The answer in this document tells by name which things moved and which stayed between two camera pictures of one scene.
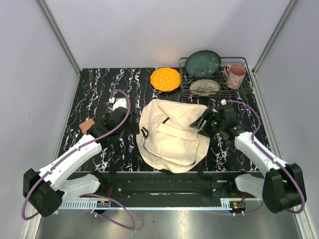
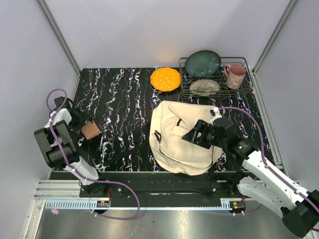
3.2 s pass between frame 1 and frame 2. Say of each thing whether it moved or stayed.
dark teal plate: stayed
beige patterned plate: stayed
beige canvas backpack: moved
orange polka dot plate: stayed
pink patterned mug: stayed
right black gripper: moved
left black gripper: moved
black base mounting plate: stayed
